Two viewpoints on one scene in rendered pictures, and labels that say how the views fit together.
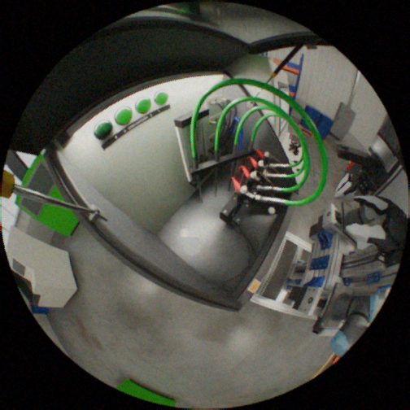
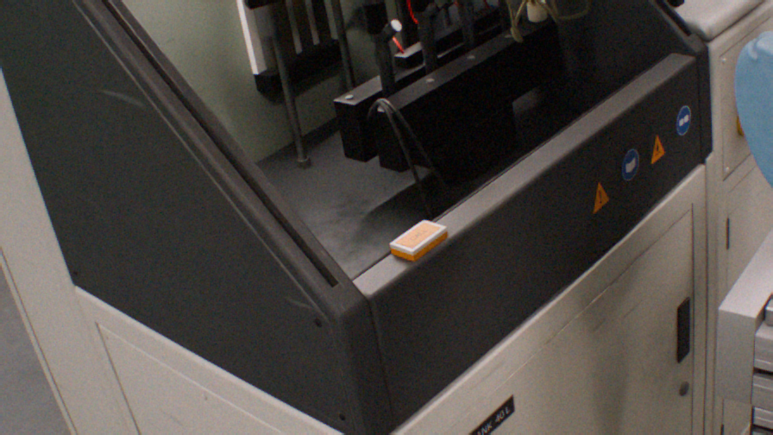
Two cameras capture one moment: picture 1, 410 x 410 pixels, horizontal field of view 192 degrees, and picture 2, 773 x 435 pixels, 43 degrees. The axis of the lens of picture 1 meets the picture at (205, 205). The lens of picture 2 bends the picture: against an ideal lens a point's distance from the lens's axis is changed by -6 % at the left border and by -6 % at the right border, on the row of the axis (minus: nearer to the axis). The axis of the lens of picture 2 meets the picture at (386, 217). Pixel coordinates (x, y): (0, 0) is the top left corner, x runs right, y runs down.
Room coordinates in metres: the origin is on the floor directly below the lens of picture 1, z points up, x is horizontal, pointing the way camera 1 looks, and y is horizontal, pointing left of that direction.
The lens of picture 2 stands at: (-0.99, -0.19, 1.47)
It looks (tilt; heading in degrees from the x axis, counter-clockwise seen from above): 29 degrees down; 5
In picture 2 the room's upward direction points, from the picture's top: 11 degrees counter-clockwise
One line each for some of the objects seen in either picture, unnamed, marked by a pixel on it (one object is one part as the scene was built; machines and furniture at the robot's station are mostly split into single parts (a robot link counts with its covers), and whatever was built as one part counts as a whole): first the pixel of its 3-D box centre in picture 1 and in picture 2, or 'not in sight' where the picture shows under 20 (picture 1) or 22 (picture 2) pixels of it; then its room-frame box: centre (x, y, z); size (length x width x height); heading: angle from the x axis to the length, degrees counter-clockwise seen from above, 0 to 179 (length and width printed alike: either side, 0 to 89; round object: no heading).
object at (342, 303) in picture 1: (346, 307); not in sight; (-0.42, -0.57, 1.09); 0.15 x 0.15 x 0.10
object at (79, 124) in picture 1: (166, 80); not in sight; (0.39, 0.06, 1.43); 0.54 x 0.03 x 0.02; 136
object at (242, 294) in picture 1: (271, 243); (556, 212); (0.04, -0.30, 0.87); 0.62 x 0.04 x 0.16; 136
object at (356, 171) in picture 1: (368, 172); not in sight; (0.07, -0.44, 1.37); 0.09 x 0.08 x 0.12; 46
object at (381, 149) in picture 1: (381, 150); not in sight; (0.08, -0.44, 1.45); 0.08 x 0.08 x 0.05
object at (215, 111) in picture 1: (217, 119); not in sight; (0.56, -0.11, 1.21); 0.13 x 0.03 x 0.31; 136
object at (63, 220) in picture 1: (54, 193); not in sight; (1.00, 2.90, 0.81); 1.05 x 0.81 x 1.62; 135
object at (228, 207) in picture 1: (245, 198); (460, 106); (0.29, -0.21, 0.91); 0.34 x 0.10 x 0.15; 136
